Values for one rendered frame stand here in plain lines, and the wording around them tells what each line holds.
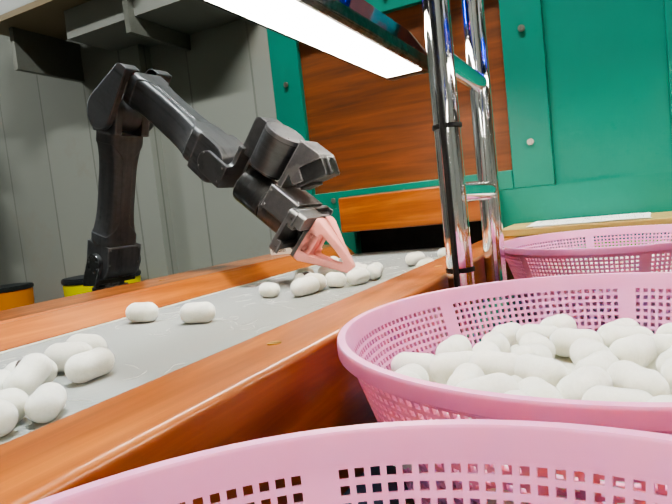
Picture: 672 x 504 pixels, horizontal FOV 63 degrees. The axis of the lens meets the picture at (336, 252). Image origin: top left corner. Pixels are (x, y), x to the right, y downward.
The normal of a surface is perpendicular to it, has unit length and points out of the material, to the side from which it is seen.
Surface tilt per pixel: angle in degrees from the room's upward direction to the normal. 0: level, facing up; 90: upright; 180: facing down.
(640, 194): 90
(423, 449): 75
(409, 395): 90
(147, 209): 90
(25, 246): 90
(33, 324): 45
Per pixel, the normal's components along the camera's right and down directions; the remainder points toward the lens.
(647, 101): -0.46, 0.11
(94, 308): 0.55, -0.74
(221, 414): 0.88, -0.06
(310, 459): 0.05, -0.20
